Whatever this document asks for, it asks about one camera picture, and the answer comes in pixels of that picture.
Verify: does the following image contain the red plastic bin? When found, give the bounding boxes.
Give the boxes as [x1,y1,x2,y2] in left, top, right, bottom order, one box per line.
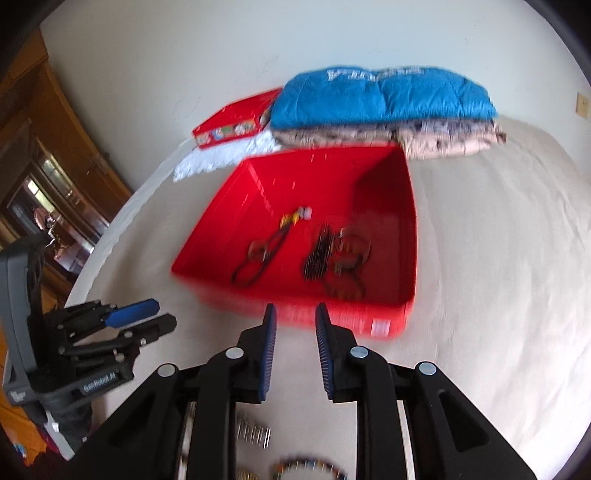
[170,145,419,341]

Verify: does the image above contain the beige patterned folded blanket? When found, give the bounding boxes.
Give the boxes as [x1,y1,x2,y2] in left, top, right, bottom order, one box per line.
[270,116,508,160]

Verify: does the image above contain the blue folded quilt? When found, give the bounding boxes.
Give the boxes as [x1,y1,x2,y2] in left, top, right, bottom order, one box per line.
[269,65,498,130]

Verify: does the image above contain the white lace cloth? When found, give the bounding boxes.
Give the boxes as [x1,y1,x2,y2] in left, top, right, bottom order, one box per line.
[173,130,281,182]

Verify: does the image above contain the black cord necklace colourful beads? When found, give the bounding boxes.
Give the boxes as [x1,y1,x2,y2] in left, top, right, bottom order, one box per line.
[231,206,313,286]

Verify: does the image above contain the beige bed cover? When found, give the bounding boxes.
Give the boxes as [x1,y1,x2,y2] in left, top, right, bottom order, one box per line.
[65,115,591,480]

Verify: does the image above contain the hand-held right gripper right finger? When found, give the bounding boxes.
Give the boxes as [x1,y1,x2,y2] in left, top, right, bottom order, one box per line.
[315,302,537,480]

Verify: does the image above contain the silver spring bracelet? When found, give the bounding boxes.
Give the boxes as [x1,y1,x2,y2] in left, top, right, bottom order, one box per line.
[235,416,272,448]

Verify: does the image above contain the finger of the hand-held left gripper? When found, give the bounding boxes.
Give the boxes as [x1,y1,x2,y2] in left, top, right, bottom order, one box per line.
[44,298,160,343]
[60,313,178,370]

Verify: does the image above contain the wooden cabinet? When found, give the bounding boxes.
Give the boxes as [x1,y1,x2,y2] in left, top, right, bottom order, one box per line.
[0,28,136,324]

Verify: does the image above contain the brown bangle bracelets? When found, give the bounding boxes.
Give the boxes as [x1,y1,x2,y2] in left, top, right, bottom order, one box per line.
[323,226,373,297]

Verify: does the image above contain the red cardboard box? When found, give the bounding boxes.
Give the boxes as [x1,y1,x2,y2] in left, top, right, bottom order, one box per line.
[192,88,283,149]

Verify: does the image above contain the multicolour beaded bracelet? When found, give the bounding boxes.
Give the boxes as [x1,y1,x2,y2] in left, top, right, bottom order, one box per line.
[270,456,349,480]

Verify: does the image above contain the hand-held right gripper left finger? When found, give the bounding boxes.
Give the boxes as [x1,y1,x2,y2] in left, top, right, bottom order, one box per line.
[78,302,278,480]

